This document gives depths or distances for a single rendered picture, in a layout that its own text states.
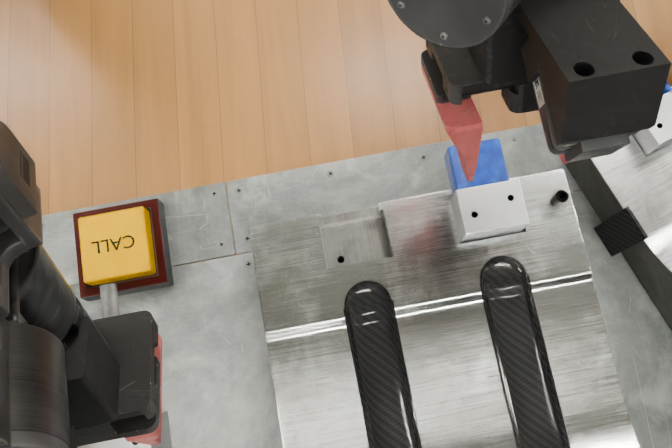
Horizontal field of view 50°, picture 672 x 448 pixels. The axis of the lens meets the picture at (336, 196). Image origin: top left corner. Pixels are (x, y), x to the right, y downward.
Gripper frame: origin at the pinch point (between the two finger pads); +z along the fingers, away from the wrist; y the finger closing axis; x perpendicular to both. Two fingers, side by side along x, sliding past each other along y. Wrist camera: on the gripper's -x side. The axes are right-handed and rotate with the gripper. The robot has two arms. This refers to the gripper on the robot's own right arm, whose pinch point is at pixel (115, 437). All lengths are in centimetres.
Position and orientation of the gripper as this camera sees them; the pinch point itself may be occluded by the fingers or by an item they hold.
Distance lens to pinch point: 52.8
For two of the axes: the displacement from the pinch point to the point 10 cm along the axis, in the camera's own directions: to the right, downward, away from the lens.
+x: -1.5, -7.3, 6.7
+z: 1.0, 6.6, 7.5
